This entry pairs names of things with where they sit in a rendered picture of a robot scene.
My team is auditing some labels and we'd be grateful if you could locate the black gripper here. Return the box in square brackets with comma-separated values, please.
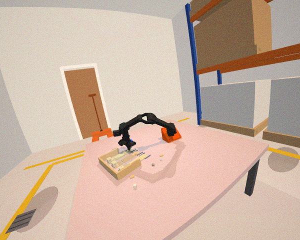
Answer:
[122, 135, 136, 151]

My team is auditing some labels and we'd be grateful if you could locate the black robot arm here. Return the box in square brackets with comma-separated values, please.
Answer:
[112, 112, 177, 146]

